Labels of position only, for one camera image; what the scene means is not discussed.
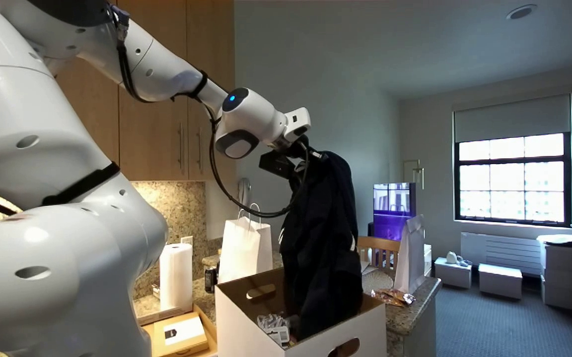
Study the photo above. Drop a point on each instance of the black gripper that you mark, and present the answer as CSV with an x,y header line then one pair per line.
x,y
301,151

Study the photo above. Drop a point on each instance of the navy jacket with white stripes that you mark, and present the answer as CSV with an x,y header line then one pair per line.
x,y
317,250

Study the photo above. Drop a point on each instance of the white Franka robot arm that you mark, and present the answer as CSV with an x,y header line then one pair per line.
x,y
53,283

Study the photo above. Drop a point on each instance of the white cardboard box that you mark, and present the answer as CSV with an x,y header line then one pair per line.
x,y
365,329

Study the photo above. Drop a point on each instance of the white floor storage box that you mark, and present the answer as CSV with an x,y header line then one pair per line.
x,y
452,272
498,280

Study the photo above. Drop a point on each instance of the glowing purple monitor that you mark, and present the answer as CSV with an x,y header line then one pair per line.
x,y
393,204

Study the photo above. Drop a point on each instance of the wooden chair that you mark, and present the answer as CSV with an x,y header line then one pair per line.
x,y
379,250

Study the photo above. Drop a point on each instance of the wooden upper kitchen cabinets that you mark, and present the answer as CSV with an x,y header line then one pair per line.
x,y
152,131

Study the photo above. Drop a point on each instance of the clear plastic bag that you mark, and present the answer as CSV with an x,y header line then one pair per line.
x,y
409,258

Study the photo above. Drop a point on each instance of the dark bottle with wooden cap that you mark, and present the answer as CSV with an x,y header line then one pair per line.
x,y
210,278

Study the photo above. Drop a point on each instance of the shiny snack wrapper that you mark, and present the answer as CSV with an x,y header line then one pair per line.
x,y
391,295

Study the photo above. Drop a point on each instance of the white paper towel roll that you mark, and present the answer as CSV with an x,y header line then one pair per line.
x,y
176,278

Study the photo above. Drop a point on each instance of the grey roller blind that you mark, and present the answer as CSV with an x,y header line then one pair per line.
x,y
510,119

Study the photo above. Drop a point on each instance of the black framed window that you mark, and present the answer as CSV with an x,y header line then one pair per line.
x,y
512,178

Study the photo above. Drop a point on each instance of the wooden tray with label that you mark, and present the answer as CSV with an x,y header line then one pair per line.
x,y
178,333

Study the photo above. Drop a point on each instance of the round ceiling light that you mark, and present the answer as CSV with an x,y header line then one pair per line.
x,y
520,12

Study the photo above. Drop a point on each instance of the grey printer cabinet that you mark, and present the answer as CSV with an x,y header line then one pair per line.
x,y
560,270

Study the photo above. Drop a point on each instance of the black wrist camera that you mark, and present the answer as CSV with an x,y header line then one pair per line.
x,y
276,162

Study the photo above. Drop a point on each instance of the white wall radiator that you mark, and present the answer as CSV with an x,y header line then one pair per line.
x,y
496,250

